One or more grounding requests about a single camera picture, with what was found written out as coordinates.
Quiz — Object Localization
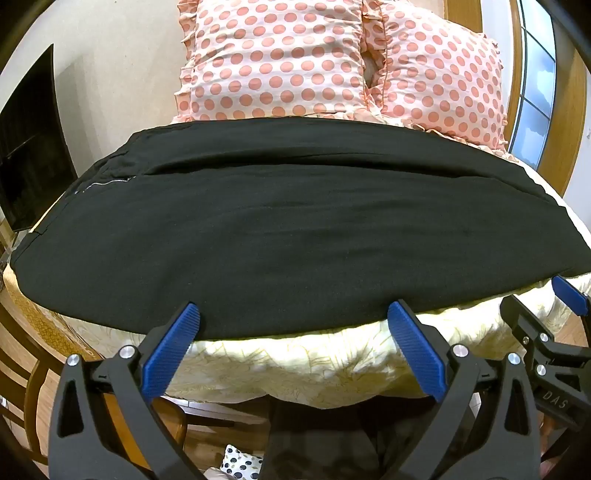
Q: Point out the white dotted cushion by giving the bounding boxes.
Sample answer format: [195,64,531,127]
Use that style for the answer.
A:
[219,443,265,480]

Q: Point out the glass window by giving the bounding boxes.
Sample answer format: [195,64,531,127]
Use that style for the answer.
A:
[508,0,559,172]

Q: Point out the black television screen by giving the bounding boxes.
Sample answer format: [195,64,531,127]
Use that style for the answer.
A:
[0,44,79,233]

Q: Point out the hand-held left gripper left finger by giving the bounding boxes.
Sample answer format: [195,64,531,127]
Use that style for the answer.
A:
[48,302,206,480]

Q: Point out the yellow patterned bed sheet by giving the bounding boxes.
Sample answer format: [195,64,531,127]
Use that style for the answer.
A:
[2,115,591,412]

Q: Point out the wooden window frame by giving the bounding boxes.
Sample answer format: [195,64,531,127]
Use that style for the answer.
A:
[443,0,588,200]

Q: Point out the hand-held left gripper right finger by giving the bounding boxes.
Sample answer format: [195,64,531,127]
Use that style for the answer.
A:
[382,299,542,480]

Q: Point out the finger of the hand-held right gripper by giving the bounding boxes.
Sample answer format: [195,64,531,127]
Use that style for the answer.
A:
[500,295,591,366]
[551,275,591,320]

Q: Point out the black pants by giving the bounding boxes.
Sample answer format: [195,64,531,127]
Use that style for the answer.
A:
[10,117,591,341]

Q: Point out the pink polka dot pillow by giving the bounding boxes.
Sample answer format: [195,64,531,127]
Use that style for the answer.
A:
[362,0,512,160]
[172,0,387,124]

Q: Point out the wooden chair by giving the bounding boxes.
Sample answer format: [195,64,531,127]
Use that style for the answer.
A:
[0,295,188,467]

